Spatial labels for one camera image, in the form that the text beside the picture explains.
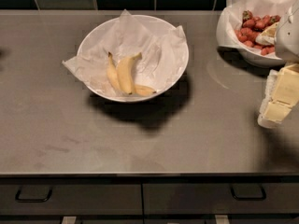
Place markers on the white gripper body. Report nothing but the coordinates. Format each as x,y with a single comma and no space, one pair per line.
288,36

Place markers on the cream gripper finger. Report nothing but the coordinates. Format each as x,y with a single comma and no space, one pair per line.
285,94
269,86

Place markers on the yellow banana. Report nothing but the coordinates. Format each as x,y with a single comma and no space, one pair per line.
124,73
113,79

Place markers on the yellow banana front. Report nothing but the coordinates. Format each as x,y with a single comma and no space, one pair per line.
124,73

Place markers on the white bowl with strawberries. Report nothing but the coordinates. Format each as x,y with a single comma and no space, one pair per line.
229,22

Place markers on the white paper in strawberry bowl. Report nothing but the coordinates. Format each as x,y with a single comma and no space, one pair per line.
262,7

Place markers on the white bowl with bananas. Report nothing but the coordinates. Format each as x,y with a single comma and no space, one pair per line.
162,31

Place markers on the red strawberries pile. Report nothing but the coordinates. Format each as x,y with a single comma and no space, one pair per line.
253,26

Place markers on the white paper liner sheet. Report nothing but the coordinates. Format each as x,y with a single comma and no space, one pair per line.
130,38

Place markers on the right grey drawer front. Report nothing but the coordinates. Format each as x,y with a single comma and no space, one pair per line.
195,199

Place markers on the grey drawer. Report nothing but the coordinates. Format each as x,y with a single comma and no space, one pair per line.
67,200
195,199

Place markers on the left grey drawer front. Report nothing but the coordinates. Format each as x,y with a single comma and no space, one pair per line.
67,200

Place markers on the right black drawer handle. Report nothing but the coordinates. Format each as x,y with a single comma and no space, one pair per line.
248,192

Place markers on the black drawer handle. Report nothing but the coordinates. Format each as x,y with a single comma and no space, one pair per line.
33,194
248,192

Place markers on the left black drawer handle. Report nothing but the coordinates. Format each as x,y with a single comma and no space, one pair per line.
33,194

